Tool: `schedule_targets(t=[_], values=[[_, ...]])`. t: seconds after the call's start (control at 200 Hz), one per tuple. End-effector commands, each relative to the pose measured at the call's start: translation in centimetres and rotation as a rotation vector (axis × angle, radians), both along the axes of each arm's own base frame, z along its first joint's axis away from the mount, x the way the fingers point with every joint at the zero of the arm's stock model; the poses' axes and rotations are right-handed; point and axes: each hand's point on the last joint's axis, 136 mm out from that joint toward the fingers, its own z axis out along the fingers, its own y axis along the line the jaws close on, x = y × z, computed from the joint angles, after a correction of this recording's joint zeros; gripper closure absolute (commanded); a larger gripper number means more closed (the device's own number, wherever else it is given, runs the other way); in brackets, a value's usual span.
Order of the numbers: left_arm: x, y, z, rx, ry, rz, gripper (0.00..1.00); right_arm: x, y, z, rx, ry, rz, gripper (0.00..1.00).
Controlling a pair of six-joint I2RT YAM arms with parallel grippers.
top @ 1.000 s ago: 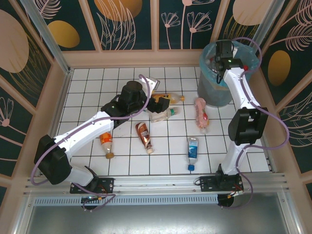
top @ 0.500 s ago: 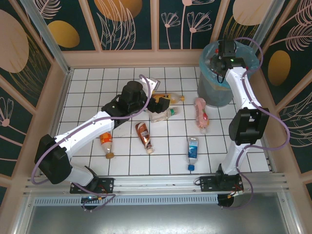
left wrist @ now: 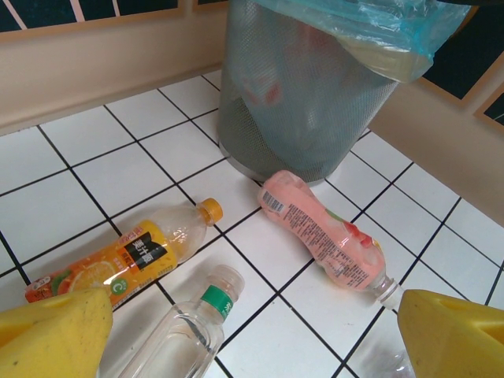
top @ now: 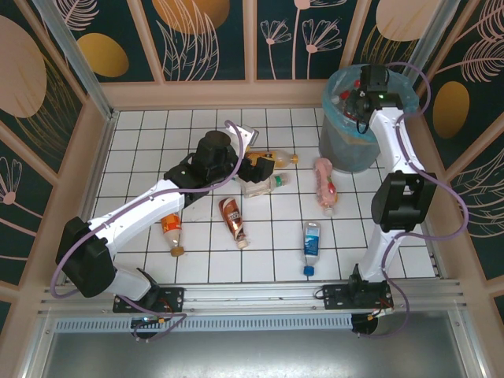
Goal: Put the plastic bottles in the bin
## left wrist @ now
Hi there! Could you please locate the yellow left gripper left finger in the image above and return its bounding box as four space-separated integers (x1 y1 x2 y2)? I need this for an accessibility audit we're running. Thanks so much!
0 287 114 378

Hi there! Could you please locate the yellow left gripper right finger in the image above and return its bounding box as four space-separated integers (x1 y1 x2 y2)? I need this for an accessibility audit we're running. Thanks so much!
396 289 504 378

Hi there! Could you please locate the orange juice plastic bottle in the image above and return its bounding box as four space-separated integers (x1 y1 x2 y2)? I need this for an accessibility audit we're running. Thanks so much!
24 197 224 313

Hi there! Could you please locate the clear bottle green neck band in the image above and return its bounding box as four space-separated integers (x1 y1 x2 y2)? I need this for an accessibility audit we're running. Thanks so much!
95 264 246 378

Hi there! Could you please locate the pink label plastic bottle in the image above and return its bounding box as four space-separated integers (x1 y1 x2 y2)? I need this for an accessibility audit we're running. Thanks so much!
258 169 406 309

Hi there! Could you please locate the grey mesh waste bin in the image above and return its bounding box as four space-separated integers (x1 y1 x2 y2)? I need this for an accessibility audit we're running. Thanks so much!
217 0 397 186

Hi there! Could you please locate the blue plastic bin liner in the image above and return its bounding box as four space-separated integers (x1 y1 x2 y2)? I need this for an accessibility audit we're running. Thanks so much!
258 0 472 84

